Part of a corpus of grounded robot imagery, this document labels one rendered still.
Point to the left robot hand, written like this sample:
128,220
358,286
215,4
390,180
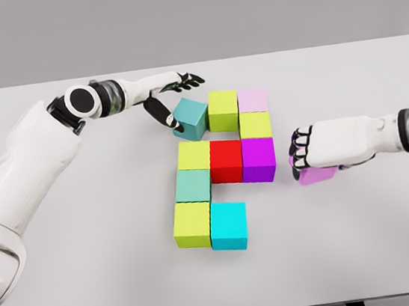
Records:
159,83

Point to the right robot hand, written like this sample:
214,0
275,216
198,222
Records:
339,143

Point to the orchid violet block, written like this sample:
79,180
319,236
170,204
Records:
318,175

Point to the dark teal block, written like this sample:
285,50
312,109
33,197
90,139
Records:
192,115

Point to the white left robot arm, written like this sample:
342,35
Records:
24,161

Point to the yellow-green block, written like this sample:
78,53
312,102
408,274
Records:
222,111
193,155
192,224
254,125

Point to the purple block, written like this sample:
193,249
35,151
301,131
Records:
258,157

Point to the light pink block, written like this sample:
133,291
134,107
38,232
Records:
253,100

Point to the red block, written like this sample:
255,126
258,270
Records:
226,159

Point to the pale teal block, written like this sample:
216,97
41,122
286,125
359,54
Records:
193,185

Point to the bright cyan block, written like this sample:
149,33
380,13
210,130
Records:
228,225

